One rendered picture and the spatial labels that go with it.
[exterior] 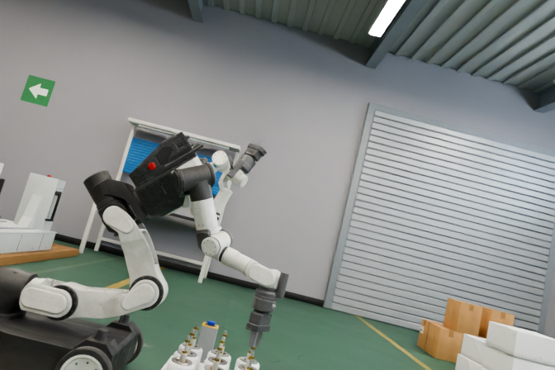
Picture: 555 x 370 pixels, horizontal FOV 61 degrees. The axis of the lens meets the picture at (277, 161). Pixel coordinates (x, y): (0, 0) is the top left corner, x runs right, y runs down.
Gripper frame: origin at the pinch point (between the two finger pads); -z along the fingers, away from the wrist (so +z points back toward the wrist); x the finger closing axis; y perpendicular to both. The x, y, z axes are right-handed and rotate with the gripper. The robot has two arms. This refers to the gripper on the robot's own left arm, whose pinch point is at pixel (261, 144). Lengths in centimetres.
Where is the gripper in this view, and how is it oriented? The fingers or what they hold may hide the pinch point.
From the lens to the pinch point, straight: 251.6
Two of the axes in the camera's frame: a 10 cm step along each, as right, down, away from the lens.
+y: -4.1, -6.2, -6.6
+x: 7.0, 2.5, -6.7
